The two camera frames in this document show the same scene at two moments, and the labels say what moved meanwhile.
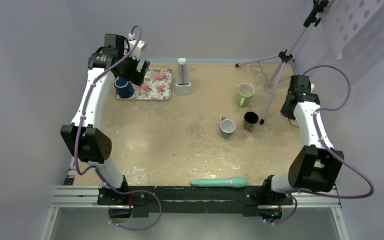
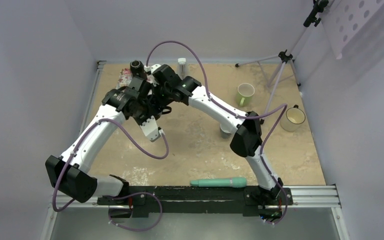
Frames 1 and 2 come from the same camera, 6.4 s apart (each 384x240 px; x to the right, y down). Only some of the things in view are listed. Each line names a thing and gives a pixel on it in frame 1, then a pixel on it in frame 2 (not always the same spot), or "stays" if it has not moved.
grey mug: x=227 y=126 stays
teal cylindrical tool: x=240 y=182 stays
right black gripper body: x=286 y=111 → x=163 y=94
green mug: x=245 y=91 stays
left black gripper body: x=129 y=69 → x=144 y=111
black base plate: x=245 y=199 stays
